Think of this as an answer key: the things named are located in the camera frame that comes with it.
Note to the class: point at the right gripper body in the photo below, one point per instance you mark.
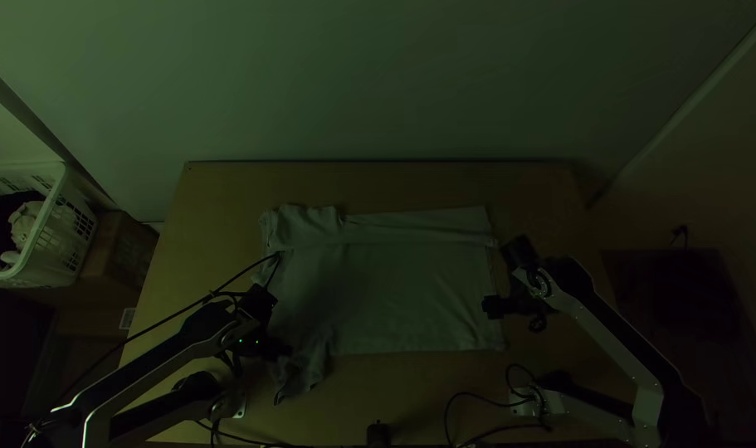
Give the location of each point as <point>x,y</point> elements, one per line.
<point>501,306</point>

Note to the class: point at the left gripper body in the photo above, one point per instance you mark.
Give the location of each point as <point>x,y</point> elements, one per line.
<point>270,348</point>

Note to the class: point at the grey t-shirt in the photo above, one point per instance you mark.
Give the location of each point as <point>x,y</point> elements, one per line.
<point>390,292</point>

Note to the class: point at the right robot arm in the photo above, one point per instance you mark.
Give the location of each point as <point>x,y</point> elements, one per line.
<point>608,336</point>

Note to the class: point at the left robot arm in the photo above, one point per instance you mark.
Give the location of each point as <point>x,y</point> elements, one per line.
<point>166,361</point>

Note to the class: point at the brown cardboard box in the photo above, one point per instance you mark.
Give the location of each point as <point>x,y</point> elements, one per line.
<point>123,249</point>

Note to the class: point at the white laundry basket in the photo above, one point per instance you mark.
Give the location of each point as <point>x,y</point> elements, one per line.
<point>66,236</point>

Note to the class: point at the heap of clothes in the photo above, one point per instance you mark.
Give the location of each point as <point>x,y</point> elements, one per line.
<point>23,227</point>

